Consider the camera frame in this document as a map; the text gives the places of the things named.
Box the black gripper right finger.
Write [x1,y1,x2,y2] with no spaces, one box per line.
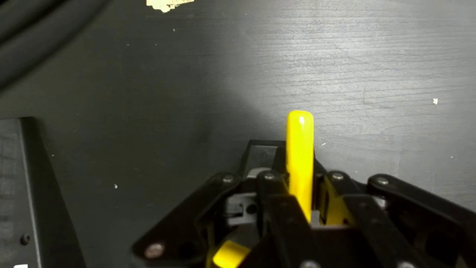
[310,162,476,268]

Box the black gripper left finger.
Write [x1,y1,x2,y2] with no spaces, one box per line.
[130,140,328,268]

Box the black stand holding red wrenches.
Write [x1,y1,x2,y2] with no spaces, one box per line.
[0,116,86,268]

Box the torn beige paper scrap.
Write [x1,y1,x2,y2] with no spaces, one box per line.
[144,0,196,15]

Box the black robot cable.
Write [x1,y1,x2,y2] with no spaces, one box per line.
[0,0,111,92]

